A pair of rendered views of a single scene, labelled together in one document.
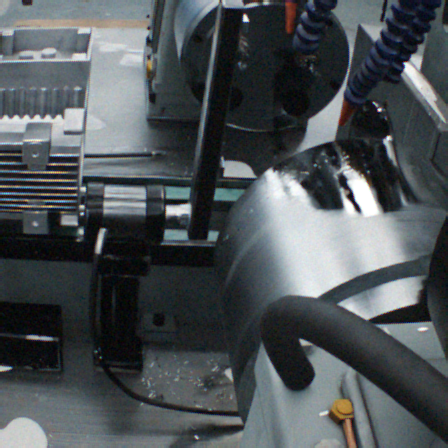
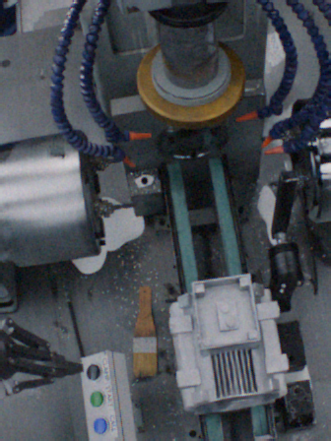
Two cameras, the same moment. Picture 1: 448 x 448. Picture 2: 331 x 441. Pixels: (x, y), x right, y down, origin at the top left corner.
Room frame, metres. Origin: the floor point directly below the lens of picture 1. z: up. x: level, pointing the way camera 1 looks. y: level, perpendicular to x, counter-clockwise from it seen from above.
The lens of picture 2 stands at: (0.69, 0.60, 2.37)
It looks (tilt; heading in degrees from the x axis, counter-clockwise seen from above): 66 degrees down; 283
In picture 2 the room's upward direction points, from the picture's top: 9 degrees counter-clockwise
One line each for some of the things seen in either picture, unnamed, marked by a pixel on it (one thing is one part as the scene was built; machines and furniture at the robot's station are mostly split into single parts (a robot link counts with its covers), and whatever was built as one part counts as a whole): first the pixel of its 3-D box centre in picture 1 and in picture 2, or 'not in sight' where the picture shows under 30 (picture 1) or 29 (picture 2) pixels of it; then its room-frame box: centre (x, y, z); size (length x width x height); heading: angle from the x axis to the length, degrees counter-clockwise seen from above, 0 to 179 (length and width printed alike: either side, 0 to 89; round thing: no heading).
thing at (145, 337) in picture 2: not in sight; (145, 332); (0.86, 0.19, 0.80); 0.21 x 0.05 x 0.01; 95
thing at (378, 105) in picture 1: (367, 157); (192, 141); (0.78, -0.16, 1.02); 0.15 x 0.02 x 0.15; 13
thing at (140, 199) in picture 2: not in sight; (146, 192); (0.89, -0.11, 0.86); 0.07 x 0.06 x 0.12; 13
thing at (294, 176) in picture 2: (211, 121); (283, 208); (0.60, 0.03, 1.12); 0.04 x 0.03 x 0.26; 103
